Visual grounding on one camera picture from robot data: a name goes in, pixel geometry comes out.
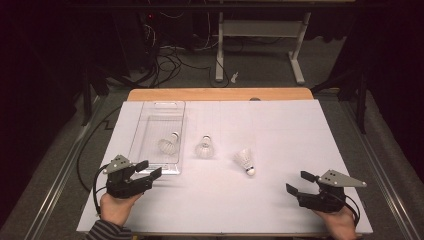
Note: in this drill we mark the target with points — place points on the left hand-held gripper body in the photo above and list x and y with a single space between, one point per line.
123 186

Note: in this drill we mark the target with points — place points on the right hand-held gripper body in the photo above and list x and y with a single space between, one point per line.
323 200

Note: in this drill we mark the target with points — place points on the white feather shuttlecock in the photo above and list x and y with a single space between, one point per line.
244 158
167 146
204 149

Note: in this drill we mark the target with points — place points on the clear plastic tray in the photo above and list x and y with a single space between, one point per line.
156 123

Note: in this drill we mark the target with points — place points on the person's left hand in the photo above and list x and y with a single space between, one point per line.
115 210

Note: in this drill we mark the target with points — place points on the person's right hand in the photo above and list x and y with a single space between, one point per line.
340 225

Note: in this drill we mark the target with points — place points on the white table cover sheet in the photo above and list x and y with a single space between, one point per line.
266 133

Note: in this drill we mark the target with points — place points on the black metal stand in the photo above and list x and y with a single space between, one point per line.
86 106
361 106

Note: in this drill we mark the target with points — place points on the grey round table grommet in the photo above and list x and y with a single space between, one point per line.
255 99

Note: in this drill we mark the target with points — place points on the small white object on floor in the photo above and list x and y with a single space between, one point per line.
234 77

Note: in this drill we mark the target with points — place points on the dark equipment box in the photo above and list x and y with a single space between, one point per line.
136 40

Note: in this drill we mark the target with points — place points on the metal floor rail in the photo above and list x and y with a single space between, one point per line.
56 196
383 186

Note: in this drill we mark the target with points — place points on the white metal desk frame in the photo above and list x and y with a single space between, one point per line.
263 28

